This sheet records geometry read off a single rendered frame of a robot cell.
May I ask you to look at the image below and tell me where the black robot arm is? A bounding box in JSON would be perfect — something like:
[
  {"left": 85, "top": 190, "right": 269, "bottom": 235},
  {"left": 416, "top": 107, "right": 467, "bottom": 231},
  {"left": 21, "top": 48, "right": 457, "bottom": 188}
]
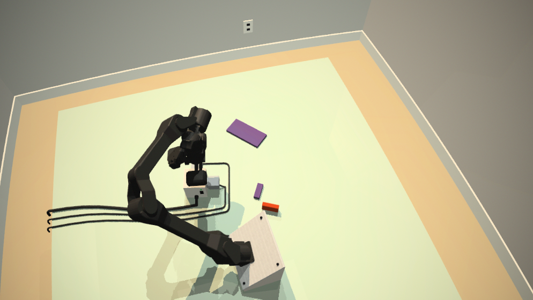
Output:
[{"left": 127, "top": 106, "right": 255, "bottom": 267}]

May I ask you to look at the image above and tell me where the orange rectangular block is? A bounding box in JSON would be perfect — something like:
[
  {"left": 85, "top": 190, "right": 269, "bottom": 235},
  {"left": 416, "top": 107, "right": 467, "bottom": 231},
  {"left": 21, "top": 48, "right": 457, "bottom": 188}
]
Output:
[{"left": 262, "top": 202, "right": 279, "bottom": 212}]

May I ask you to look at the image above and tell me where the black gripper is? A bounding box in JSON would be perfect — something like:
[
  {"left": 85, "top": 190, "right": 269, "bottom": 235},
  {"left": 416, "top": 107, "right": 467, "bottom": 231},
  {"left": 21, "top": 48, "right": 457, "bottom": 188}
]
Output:
[{"left": 184, "top": 133, "right": 207, "bottom": 186}]

